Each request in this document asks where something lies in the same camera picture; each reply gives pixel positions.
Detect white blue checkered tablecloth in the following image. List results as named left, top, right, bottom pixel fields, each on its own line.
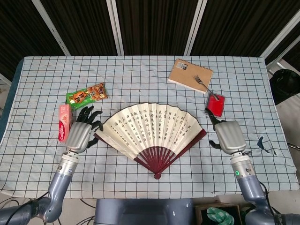
left=0, top=55, right=300, bottom=199

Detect black floor cables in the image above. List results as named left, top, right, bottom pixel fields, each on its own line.
left=0, top=196, right=97, bottom=225

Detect pink Colgate toothpaste box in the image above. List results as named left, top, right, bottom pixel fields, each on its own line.
left=58, top=104, right=73, bottom=143

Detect brown spiral notebook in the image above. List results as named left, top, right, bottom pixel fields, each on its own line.
left=168, top=59, right=214, bottom=95

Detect metal fork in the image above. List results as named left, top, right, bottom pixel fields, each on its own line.
left=193, top=75, right=220, bottom=101

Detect paper folding fan red ribs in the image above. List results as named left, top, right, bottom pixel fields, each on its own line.
left=93, top=102, right=208, bottom=180

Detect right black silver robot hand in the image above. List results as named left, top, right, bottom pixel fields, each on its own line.
left=204, top=108, right=247, bottom=155

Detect aluminium frame rail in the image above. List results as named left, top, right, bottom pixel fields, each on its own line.
left=266, top=58, right=290, bottom=75

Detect black bag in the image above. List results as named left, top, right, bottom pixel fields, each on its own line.
left=269, top=69, right=300, bottom=105

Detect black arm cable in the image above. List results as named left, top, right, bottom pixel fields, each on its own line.
left=257, top=180, right=281, bottom=213

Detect brown storage box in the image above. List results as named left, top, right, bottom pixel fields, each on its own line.
left=195, top=203, right=242, bottom=225

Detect green orange snack packet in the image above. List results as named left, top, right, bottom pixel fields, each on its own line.
left=66, top=82, right=109, bottom=111

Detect red ink pad case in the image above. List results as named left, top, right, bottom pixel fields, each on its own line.
left=204, top=92, right=226, bottom=118

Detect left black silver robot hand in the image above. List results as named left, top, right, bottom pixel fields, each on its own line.
left=65, top=105, right=104, bottom=154

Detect green cloth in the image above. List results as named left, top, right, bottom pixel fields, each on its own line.
left=206, top=207, right=235, bottom=225

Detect white partition frame post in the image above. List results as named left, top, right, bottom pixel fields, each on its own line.
left=261, top=21, right=300, bottom=59
left=105, top=0, right=124, bottom=56
left=184, top=0, right=208, bottom=56
left=0, top=72, right=12, bottom=86
left=31, top=0, right=71, bottom=56

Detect blue-grey robot torso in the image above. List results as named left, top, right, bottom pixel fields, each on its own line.
left=93, top=198, right=195, bottom=225

